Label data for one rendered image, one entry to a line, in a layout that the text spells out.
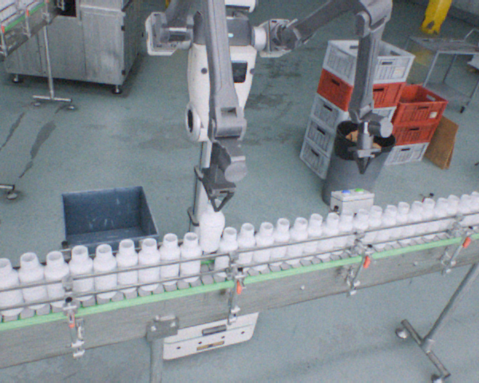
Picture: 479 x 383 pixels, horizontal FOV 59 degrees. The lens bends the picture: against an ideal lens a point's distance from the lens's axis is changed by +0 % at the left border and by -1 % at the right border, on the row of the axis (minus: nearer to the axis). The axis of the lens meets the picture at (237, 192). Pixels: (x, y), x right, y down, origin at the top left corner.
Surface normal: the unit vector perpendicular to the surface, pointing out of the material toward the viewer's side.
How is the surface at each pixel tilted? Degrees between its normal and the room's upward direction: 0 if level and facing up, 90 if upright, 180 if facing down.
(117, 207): 90
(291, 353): 0
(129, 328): 90
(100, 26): 90
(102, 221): 90
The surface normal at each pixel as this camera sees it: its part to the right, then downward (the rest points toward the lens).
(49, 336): 0.35, 0.58
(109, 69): 0.05, 0.57
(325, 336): 0.14, -0.81
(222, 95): 0.37, -0.01
